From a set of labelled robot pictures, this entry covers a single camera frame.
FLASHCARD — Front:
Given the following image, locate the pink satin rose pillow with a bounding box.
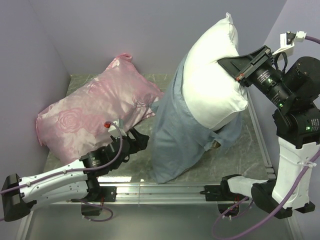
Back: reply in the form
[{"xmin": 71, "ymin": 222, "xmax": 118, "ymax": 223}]
[{"xmin": 35, "ymin": 53, "xmax": 164, "ymax": 165}]

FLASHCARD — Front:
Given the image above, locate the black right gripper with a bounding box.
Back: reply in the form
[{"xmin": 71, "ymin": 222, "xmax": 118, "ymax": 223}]
[{"xmin": 218, "ymin": 44, "xmax": 295, "ymax": 107}]

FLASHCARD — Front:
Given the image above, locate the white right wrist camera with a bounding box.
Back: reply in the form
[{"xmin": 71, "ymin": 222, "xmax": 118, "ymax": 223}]
[{"xmin": 272, "ymin": 31, "xmax": 307, "ymax": 57}]

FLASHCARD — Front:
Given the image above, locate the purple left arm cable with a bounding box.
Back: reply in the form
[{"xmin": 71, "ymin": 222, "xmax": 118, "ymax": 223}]
[{"xmin": 0, "ymin": 121, "xmax": 125, "ymax": 222}]

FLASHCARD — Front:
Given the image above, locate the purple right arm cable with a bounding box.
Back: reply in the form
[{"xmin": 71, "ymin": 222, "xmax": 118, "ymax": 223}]
[{"xmin": 211, "ymin": 34, "xmax": 320, "ymax": 240}]

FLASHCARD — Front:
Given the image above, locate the white pillow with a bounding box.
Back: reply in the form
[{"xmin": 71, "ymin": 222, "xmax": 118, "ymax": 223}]
[{"xmin": 181, "ymin": 12, "xmax": 249, "ymax": 131}]

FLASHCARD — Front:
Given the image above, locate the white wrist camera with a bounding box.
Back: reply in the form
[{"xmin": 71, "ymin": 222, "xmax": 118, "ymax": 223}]
[
  {"xmin": 103, "ymin": 118, "xmax": 127, "ymax": 139},
  {"xmin": 272, "ymin": 31, "xmax": 307, "ymax": 57}
]

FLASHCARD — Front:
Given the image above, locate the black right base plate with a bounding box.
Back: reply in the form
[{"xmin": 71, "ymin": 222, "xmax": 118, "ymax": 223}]
[{"xmin": 199, "ymin": 184, "xmax": 244, "ymax": 218}]

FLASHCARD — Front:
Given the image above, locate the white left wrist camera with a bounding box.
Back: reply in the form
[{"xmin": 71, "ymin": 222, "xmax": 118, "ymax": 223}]
[{"xmin": 103, "ymin": 118, "xmax": 127, "ymax": 139}]

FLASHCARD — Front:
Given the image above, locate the aluminium frame rail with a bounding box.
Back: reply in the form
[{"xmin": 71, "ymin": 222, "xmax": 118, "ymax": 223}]
[{"xmin": 14, "ymin": 74, "xmax": 293, "ymax": 240}]

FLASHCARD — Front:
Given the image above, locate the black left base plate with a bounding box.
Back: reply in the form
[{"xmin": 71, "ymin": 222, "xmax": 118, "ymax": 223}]
[{"xmin": 70, "ymin": 186, "xmax": 117, "ymax": 217}]

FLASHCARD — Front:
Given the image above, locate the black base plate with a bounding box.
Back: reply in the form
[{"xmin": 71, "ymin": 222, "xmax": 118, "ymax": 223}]
[
  {"xmin": 199, "ymin": 184, "xmax": 244, "ymax": 218},
  {"xmin": 70, "ymin": 186, "xmax": 117, "ymax": 217}
]

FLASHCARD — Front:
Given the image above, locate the blue-grey pillowcase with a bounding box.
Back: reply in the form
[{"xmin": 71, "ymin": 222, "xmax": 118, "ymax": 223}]
[{"xmin": 150, "ymin": 60, "xmax": 242, "ymax": 184}]

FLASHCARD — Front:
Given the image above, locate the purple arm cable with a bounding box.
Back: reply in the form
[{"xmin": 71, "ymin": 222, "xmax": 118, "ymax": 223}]
[
  {"xmin": 0, "ymin": 121, "xmax": 125, "ymax": 222},
  {"xmin": 211, "ymin": 34, "xmax": 320, "ymax": 240}
]

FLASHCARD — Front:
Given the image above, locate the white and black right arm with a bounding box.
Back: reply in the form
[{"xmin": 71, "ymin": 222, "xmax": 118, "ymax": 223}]
[{"xmin": 218, "ymin": 46, "xmax": 320, "ymax": 219}]

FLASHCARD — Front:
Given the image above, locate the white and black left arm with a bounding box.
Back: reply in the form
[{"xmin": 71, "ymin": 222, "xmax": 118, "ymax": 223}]
[{"xmin": 0, "ymin": 128, "xmax": 150, "ymax": 222}]

